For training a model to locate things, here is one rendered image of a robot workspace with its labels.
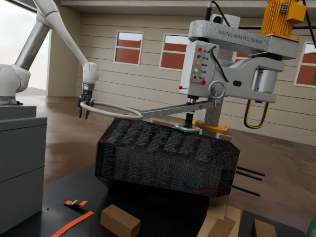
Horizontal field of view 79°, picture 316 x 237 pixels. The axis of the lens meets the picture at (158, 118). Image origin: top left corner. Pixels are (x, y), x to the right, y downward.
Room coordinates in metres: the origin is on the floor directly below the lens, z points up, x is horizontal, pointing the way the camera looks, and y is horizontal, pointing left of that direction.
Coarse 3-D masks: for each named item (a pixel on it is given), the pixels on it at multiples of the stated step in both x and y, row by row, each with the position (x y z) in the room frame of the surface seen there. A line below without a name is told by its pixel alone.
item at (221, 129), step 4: (192, 120) 2.51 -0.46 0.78; (196, 120) 2.57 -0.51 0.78; (192, 124) 2.24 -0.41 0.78; (220, 124) 2.56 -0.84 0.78; (204, 128) 2.19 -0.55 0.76; (208, 128) 2.17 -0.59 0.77; (212, 128) 2.16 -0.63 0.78; (216, 128) 2.18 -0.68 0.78; (220, 128) 2.22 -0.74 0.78; (224, 128) 2.27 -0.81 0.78; (228, 128) 2.45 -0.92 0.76; (216, 132) 2.13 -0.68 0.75; (220, 132) 2.12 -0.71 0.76; (224, 132) 2.12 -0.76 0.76
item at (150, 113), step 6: (198, 102) 1.73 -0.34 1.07; (204, 102) 1.75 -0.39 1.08; (210, 102) 1.64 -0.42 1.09; (156, 108) 1.64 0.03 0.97; (162, 108) 1.65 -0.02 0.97; (168, 108) 1.67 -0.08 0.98; (174, 108) 1.56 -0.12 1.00; (180, 108) 1.58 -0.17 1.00; (186, 108) 1.59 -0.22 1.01; (192, 108) 1.60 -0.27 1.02; (198, 108) 1.62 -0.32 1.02; (204, 108) 1.63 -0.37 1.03; (144, 114) 1.51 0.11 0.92; (150, 114) 1.52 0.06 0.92; (156, 114) 1.53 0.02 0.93; (162, 114) 1.54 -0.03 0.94; (168, 114) 1.55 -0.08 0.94
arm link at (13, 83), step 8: (0, 64) 1.28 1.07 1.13; (8, 64) 1.33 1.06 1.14; (0, 72) 1.25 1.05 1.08; (8, 72) 1.29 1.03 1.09; (0, 80) 1.24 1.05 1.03; (8, 80) 1.28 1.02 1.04; (16, 80) 1.36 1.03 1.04; (0, 88) 1.24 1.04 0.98; (8, 88) 1.27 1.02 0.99; (16, 88) 1.36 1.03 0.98; (8, 96) 1.27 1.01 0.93
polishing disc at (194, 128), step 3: (177, 126) 1.61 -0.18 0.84; (180, 126) 1.60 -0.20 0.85; (183, 126) 1.62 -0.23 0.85; (192, 126) 1.69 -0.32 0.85; (195, 126) 1.71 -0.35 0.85; (186, 129) 1.56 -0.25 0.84; (189, 129) 1.56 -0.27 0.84; (192, 129) 1.56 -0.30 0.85; (195, 129) 1.58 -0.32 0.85; (198, 129) 1.60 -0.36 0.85
